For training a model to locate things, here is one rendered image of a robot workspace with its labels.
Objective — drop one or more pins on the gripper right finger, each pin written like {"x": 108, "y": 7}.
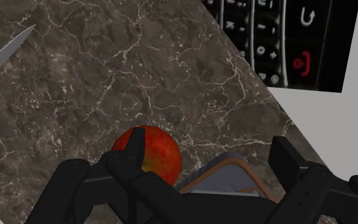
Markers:
{"x": 315, "y": 189}

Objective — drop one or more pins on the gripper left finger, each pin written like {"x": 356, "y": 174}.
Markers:
{"x": 126, "y": 173}

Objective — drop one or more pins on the red apple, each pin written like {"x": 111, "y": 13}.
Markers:
{"x": 158, "y": 155}

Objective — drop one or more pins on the grey box with orange trim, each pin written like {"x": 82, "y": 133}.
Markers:
{"x": 225, "y": 178}

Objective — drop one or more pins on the black keypad phone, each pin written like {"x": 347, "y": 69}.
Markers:
{"x": 287, "y": 40}

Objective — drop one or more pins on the silver knife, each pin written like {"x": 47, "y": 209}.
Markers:
{"x": 2, "y": 57}

